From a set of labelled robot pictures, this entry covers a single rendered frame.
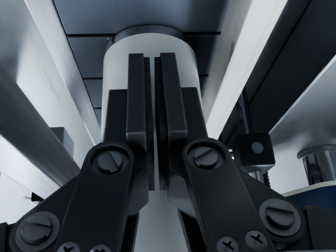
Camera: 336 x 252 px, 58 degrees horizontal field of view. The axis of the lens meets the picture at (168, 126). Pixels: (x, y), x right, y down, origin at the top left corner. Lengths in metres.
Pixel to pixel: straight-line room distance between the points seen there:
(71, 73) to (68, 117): 0.17
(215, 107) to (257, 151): 0.10
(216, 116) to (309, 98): 0.10
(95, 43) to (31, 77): 0.14
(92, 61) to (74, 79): 0.03
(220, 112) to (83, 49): 0.08
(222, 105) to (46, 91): 0.20
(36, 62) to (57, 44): 0.10
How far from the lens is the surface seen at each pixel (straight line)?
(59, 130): 0.26
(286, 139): 0.33
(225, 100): 0.15
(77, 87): 0.21
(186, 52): 0.15
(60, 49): 0.18
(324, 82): 0.24
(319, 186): 0.36
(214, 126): 0.18
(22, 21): 0.24
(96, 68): 0.19
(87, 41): 0.17
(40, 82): 0.30
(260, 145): 0.26
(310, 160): 0.37
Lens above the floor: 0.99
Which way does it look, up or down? 25 degrees down
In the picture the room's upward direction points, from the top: 176 degrees clockwise
